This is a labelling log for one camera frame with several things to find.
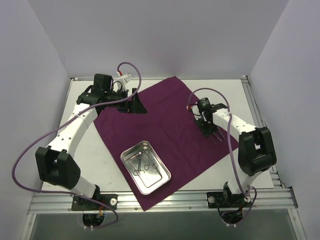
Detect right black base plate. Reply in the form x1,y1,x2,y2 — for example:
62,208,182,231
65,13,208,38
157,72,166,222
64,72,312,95
206,191,251,209

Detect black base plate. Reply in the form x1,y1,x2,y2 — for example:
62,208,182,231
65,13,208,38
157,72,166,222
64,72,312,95
71,194,118,211
206,191,251,209

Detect purple surgical cloth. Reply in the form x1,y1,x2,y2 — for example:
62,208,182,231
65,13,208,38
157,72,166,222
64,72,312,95
94,77,238,211

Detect aluminium rail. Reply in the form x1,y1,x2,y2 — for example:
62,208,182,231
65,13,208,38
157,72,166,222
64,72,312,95
27,188,298,214
241,75,285,189

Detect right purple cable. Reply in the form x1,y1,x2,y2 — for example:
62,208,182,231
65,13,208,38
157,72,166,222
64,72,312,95
187,87,258,226

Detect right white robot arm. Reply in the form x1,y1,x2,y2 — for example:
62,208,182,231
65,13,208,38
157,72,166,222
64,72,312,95
187,97,277,207

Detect steel instrument tray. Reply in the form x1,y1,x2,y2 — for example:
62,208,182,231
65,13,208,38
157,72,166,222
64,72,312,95
120,141,171,195

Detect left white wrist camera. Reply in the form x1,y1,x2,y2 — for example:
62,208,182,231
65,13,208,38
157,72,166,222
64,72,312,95
115,73,133,91

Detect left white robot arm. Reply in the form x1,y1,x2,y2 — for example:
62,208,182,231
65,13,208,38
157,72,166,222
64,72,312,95
35,73,147,210

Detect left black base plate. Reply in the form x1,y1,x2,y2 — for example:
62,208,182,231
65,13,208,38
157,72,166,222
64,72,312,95
71,194,118,211

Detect front aluminium rail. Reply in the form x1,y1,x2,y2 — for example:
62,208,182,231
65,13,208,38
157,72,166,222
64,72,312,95
27,188,298,214

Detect right aluminium rail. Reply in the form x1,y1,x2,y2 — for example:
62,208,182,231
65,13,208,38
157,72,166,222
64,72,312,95
241,75,285,189

